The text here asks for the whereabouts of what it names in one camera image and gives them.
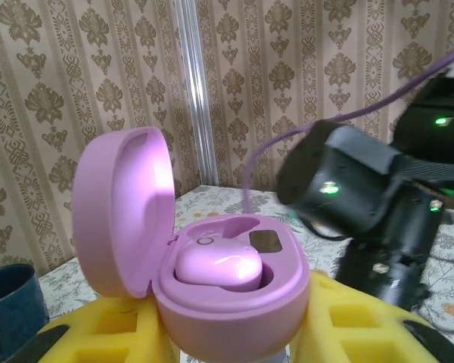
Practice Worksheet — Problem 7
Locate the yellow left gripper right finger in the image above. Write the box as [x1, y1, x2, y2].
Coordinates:
[288, 269, 454, 363]

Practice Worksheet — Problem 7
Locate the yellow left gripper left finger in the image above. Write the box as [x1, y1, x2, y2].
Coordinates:
[7, 294, 177, 363]

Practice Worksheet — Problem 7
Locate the lilac earbud charging case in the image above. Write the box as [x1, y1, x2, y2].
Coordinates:
[72, 126, 312, 358]

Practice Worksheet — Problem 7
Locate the lilac earbud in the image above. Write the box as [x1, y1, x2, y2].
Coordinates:
[173, 243, 266, 293]

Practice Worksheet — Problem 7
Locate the dark blue mug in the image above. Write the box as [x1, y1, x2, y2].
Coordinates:
[0, 263, 51, 361]

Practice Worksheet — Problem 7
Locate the aluminium frame post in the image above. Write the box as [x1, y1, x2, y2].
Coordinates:
[173, 0, 220, 188]

